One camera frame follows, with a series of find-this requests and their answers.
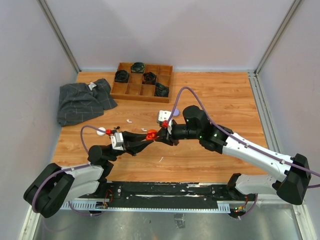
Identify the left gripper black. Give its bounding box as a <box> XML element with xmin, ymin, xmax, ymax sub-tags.
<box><xmin>108</xmin><ymin>130</ymin><xmax>154</xmax><ymax>160</ymax></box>

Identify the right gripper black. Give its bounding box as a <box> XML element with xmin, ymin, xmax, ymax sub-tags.
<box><xmin>154</xmin><ymin>120</ymin><xmax>201</xmax><ymax>146</ymax></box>

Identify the orange earbud charging case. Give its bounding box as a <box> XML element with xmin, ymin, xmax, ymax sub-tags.
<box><xmin>145</xmin><ymin>129</ymin><xmax>158</xmax><ymax>141</ymax></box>

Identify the purple earbud charging case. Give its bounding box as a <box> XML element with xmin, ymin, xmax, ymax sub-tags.
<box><xmin>173</xmin><ymin>108</ymin><xmax>180</xmax><ymax>117</ymax></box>

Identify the white earbud charging case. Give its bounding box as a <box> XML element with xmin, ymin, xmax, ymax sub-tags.
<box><xmin>96</xmin><ymin>127</ymin><xmax>106</xmax><ymax>137</ymax></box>

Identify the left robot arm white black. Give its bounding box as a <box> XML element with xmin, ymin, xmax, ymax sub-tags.
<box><xmin>23</xmin><ymin>131</ymin><xmax>154</xmax><ymax>218</ymax></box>

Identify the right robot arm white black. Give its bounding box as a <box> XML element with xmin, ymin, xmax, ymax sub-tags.
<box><xmin>156</xmin><ymin>105</ymin><xmax>311</xmax><ymax>205</ymax></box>

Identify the dark blue rolled tie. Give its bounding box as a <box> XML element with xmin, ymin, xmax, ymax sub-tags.
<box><xmin>154</xmin><ymin>82</ymin><xmax>170</xmax><ymax>98</ymax></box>

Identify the wooden compartment tray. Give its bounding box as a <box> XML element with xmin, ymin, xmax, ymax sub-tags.
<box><xmin>110</xmin><ymin>62</ymin><xmax>173</xmax><ymax>103</ymax></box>

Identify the dark red rolled tie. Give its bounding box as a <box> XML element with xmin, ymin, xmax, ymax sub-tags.
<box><xmin>142</xmin><ymin>72</ymin><xmax>157</xmax><ymax>85</ymax></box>

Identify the grey checked cloth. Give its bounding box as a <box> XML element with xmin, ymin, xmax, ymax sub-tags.
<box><xmin>56</xmin><ymin>78</ymin><xmax>118</xmax><ymax>127</ymax></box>

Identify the dark rolled tie left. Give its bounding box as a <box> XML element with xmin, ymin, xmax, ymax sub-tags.
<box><xmin>114</xmin><ymin>69</ymin><xmax>130</xmax><ymax>83</ymax></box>

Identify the dark rolled tie top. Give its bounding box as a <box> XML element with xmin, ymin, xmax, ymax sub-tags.
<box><xmin>130</xmin><ymin>62</ymin><xmax>146</xmax><ymax>74</ymax></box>

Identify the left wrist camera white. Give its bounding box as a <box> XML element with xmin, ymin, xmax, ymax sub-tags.
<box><xmin>110</xmin><ymin>132</ymin><xmax>124</xmax><ymax>151</ymax></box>

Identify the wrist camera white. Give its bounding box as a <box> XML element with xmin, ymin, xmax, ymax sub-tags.
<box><xmin>156</xmin><ymin>110</ymin><xmax>172</xmax><ymax>124</ymax></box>
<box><xmin>110</xmin><ymin>132</ymin><xmax>124</xmax><ymax>151</ymax></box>

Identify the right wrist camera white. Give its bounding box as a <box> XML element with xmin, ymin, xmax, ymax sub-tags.
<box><xmin>156</xmin><ymin>110</ymin><xmax>172</xmax><ymax>124</ymax></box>

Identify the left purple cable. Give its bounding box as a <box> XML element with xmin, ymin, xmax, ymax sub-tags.
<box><xmin>31</xmin><ymin>125</ymin><xmax>112</xmax><ymax>214</ymax></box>

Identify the purple cable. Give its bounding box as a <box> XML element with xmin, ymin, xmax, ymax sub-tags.
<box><xmin>166</xmin><ymin>86</ymin><xmax>320</xmax><ymax>188</ymax></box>
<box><xmin>31</xmin><ymin>125</ymin><xmax>112</xmax><ymax>214</ymax></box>

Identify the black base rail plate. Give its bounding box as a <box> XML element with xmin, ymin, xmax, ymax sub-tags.
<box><xmin>79</xmin><ymin>181</ymin><xmax>255</xmax><ymax>207</ymax></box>

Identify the white cable duct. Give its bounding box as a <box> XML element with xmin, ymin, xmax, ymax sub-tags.
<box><xmin>70</xmin><ymin>200</ymin><xmax>231</xmax><ymax>214</ymax></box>

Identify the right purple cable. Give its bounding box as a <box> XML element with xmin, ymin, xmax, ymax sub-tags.
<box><xmin>166</xmin><ymin>86</ymin><xmax>320</xmax><ymax>188</ymax></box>

